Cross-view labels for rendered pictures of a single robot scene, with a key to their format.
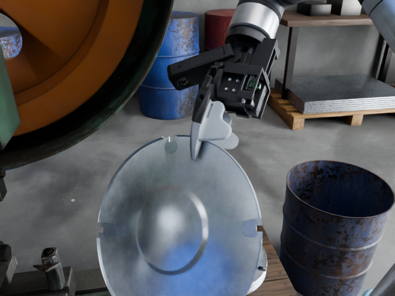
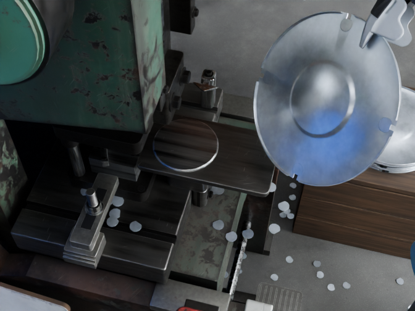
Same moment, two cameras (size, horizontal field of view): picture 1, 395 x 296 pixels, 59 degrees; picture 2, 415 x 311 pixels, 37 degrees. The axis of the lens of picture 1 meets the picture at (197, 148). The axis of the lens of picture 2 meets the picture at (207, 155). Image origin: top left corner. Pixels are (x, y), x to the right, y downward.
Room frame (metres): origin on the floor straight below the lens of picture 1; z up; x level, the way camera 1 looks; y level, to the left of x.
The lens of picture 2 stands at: (-0.29, -0.05, 1.72)
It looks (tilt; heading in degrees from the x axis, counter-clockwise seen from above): 54 degrees down; 23
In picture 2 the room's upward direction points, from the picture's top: 1 degrees clockwise
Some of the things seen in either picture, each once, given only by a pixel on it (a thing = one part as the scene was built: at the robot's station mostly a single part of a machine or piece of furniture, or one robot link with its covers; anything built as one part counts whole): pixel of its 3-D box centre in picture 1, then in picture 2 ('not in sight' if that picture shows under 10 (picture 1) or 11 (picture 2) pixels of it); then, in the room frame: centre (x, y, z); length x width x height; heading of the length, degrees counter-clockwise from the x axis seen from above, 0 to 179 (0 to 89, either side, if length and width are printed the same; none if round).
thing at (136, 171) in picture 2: not in sight; (125, 139); (0.32, 0.38, 0.76); 0.15 x 0.09 x 0.05; 10
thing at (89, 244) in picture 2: not in sight; (92, 211); (0.15, 0.36, 0.76); 0.17 x 0.06 x 0.10; 10
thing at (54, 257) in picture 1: (53, 267); (208, 87); (0.51, 0.29, 0.75); 0.03 x 0.03 x 0.10; 10
